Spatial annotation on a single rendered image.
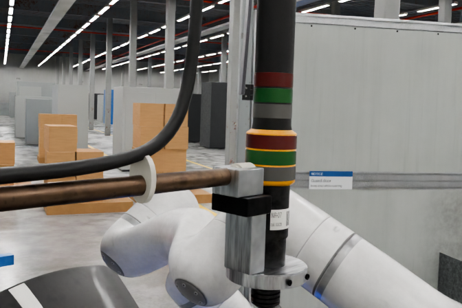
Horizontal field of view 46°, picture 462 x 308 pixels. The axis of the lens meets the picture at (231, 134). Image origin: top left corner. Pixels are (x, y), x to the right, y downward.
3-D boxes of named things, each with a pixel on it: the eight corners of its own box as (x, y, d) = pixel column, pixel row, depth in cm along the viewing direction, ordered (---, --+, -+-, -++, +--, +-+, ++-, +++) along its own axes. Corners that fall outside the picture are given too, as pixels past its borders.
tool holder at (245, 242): (254, 302, 41) (259, 172, 40) (191, 280, 46) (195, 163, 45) (323, 278, 47) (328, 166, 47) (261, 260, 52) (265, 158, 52)
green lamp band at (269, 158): (273, 167, 43) (274, 152, 43) (234, 161, 47) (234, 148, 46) (306, 164, 47) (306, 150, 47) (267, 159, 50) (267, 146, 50)
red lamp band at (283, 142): (274, 150, 43) (275, 135, 43) (234, 146, 46) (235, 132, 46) (306, 149, 47) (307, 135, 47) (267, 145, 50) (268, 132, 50)
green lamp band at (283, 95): (275, 102, 44) (276, 87, 44) (245, 102, 46) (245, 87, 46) (300, 104, 46) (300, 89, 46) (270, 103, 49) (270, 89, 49)
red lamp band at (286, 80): (276, 86, 44) (276, 71, 44) (245, 86, 46) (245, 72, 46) (300, 88, 46) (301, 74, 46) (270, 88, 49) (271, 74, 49)
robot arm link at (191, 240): (170, 232, 126) (118, 283, 119) (138, 193, 124) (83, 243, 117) (296, 249, 83) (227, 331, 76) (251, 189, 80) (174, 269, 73)
